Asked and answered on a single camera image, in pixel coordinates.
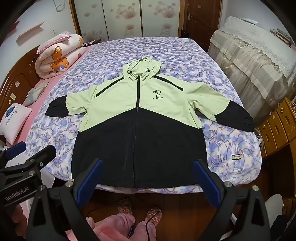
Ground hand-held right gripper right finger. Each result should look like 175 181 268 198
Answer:
193 159 271 241

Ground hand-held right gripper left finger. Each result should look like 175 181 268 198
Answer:
26 158 104 241

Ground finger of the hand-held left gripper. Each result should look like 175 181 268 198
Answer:
22 146 56 174
0 141 27 167

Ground green and black hooded jacket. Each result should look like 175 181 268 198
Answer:
45 57 254 189

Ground white embroidered pillow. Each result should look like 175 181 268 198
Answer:
0 103 33 146

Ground pink bed sheet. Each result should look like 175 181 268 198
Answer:
5 43 95 149

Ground colourful knitted slipper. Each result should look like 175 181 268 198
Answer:
118 197 133 217
144 206 162 226

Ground person's pink pajama legs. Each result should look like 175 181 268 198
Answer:
85 213 158 241

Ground grey folded cloth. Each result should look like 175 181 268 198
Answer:
24 80 49 107

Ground wooden headboard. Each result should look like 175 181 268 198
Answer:
0 45 43 109

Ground white round object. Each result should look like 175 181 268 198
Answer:
264 194 283 219

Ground dark cloth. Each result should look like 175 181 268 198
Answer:
269 214 296 241

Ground wooden drawer cabinet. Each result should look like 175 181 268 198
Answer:
257 97 296 160

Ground pink bear printed rolled quilt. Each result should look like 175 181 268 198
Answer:
35 34 86 80

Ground purple cat printed blanket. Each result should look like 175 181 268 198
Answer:
24 37 263 194

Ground floral wardrobe doors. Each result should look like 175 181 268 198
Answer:
69 0 185 42

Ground brown wooden door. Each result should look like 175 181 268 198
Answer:
185 0 222 50

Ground stack of books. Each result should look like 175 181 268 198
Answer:
269 28 290 44

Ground black cable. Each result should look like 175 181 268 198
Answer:
128 206 160 239

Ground pink wall shelf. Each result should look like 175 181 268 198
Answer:
16 22 45 43

